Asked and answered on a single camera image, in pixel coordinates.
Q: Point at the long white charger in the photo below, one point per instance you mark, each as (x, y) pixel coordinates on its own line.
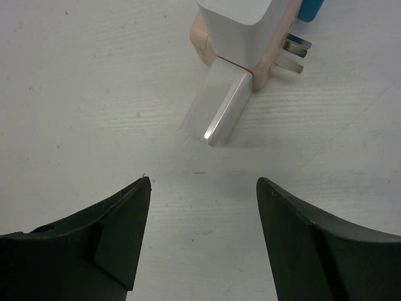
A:
(219, 103)

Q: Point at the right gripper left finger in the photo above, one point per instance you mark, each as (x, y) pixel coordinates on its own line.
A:
(90, 255)

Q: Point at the blue plug adapter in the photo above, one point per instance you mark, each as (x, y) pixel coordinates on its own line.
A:
(309, 9)

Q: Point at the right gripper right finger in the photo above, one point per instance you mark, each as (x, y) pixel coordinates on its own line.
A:
(315, 255)

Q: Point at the white USB charger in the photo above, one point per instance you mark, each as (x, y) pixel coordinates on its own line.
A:
(244, 32)

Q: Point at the beige cube socket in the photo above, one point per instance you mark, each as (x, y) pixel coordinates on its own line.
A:
(201, 41)

